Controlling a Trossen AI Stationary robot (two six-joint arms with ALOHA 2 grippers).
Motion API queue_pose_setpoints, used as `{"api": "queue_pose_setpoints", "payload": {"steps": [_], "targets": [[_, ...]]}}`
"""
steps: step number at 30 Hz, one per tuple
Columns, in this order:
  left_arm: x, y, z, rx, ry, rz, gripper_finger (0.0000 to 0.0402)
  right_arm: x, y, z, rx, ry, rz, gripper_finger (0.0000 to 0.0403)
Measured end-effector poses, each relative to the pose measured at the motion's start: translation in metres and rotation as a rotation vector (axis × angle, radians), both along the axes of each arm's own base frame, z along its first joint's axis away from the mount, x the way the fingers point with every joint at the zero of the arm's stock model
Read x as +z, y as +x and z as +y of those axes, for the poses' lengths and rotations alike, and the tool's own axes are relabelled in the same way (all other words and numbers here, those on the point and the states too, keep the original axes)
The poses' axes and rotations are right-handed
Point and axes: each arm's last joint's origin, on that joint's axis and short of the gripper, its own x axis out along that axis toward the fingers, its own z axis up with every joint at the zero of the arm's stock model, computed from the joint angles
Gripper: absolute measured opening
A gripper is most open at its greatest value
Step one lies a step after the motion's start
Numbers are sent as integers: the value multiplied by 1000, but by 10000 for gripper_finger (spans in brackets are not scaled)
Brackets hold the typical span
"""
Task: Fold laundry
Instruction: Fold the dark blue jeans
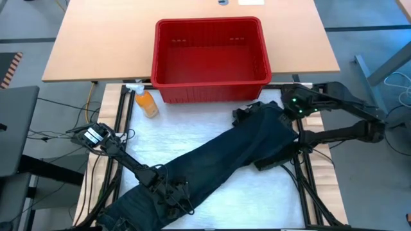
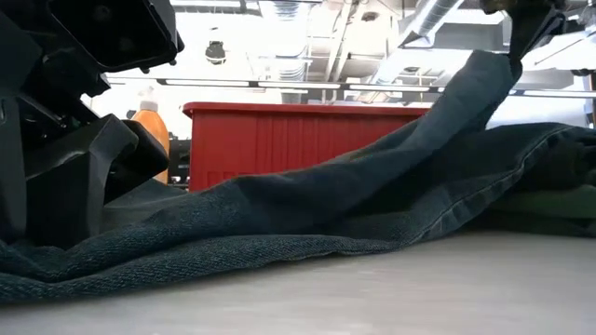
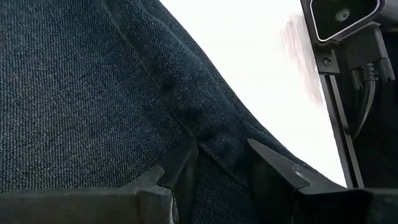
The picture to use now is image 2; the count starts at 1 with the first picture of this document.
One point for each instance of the green knit shirt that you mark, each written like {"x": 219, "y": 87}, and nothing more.
{"x": 549, "y": 202}

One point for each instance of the red plastic laundry basket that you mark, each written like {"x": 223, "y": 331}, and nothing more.
{"x": 279, "y": 139}

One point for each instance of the silver ventilation duct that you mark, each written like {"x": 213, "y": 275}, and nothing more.
{"x": 419, "y": 28}

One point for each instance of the long ceiling light strip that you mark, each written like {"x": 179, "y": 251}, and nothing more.
{"x": 298, "y": 85}

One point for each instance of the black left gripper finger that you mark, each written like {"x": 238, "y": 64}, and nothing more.
{"x": 70, "y": 195}
{"x": 139, "y": 163}

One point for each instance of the dark teal garment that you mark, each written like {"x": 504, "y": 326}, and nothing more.
{"x": 279, "y": 214}

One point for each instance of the orange spray bottle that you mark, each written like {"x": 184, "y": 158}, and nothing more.
{"x": 153, "y": 125}

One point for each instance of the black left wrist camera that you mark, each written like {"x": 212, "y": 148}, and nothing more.
{"x": 116, "y": 32}

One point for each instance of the black ceiling dome camera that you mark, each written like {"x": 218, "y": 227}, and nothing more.
{"x": 215, "y": 53}

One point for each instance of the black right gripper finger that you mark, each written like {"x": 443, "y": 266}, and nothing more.
{"x": 522, "y": 37}
{"x": 551, "y": 23}

